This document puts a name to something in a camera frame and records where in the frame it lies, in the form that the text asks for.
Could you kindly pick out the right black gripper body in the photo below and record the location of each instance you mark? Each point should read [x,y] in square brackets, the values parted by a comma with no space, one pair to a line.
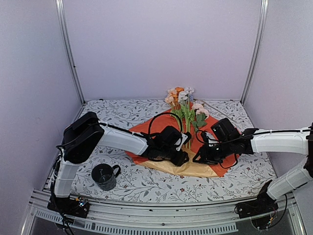
[216,155]

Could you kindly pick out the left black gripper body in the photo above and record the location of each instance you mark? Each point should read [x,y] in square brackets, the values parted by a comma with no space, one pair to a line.
[166,154]

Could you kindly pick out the tan raffia ribbon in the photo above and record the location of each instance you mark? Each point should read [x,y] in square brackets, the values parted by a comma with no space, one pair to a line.
[212,107]

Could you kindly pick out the orange wrapping paper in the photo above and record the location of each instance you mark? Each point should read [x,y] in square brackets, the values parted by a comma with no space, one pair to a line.
[161,122]

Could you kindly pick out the pink rose fake stem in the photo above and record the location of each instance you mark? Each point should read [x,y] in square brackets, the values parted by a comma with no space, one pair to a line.
[201,114]

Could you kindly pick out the blue fake flower stem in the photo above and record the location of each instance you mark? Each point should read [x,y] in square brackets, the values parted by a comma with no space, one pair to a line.
[185,99]

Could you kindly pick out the orange fake flower stem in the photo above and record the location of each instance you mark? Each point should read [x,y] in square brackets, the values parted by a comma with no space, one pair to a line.
[180,111]

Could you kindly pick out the yellow wrapping paper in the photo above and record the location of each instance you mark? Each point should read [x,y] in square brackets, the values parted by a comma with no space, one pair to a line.
[187,169]

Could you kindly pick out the cream rose fake stem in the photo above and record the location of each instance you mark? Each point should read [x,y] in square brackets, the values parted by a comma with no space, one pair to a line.
[172,100]

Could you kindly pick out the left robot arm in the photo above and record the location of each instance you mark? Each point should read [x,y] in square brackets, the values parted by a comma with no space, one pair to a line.
[85,134]

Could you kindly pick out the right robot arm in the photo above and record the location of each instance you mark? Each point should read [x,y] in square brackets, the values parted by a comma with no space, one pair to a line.
[229,141]

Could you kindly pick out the green leafy fake stem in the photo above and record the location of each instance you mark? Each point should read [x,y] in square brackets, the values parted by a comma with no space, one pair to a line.
[185,113]

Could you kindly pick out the floral patterned tablecloth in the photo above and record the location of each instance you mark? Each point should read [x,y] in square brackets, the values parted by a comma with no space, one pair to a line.
[144,185]

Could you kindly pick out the black mug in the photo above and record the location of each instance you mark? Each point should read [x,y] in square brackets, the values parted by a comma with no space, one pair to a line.
[105,176]

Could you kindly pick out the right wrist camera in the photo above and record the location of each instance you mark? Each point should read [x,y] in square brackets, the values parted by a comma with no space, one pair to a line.
[223,130]

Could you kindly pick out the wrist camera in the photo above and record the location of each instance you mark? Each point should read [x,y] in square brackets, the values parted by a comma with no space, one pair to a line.
[223,130]
[173,138]

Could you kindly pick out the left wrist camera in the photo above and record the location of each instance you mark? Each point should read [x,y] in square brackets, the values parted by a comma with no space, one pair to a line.
[173,138]

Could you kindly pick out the front aluminium rail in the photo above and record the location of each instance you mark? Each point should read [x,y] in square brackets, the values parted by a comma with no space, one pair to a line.
[171,212]

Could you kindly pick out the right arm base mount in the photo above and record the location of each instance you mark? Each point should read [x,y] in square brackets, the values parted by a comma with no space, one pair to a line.
[262,204]

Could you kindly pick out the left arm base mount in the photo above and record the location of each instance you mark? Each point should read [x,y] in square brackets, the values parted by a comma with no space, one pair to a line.
[78,207]

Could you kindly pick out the right metal frame post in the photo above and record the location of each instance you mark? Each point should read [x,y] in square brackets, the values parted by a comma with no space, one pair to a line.
[256,49]

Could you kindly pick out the metal frame post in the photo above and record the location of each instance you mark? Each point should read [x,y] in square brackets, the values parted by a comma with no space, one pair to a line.
[256,49]
[65,35]

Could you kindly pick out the left metal frame post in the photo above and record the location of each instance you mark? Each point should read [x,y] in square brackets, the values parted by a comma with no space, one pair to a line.
[65,35]

